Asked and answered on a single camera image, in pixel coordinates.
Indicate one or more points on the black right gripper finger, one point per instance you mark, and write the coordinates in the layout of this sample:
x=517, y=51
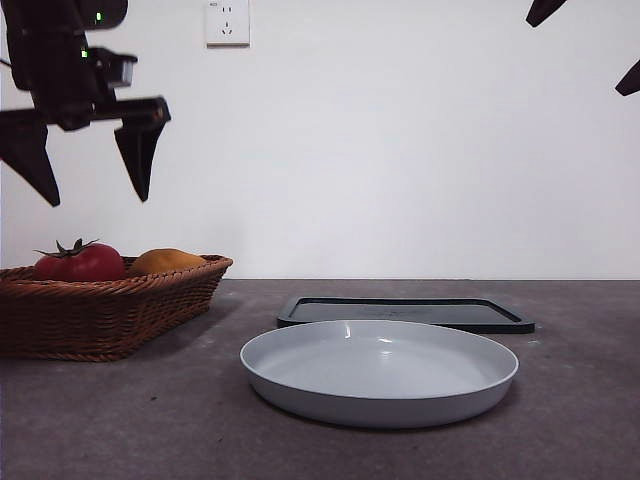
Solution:
x=545, y=11
x=630, y=82

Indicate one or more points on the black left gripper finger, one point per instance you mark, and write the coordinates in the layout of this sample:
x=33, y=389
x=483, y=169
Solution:
x=25, y=145
x=141, y=155

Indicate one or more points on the red tomato with green stem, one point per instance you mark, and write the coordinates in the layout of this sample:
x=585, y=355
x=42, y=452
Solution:
x=82, y=264

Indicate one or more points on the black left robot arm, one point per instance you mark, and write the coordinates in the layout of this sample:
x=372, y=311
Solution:
x=50, y=15

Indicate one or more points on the round orange-yellow fruit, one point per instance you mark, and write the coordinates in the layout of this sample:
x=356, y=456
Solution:
x=166, y=260

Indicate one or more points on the brown wicker basket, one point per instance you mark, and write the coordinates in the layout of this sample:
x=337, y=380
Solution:
x=100, y=320

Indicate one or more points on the black rectangular tray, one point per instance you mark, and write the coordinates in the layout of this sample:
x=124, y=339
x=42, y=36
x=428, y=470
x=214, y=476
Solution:
x=450, y=312

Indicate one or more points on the grey round plate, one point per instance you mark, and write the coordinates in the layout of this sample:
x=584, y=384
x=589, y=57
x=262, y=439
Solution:
x=377, y=370

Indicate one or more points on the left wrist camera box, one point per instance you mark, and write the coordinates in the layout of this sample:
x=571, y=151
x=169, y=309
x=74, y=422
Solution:
x=120, y=69

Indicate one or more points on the white wall power socket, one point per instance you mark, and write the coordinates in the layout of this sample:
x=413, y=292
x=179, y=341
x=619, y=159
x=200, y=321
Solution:
x=228, y=25

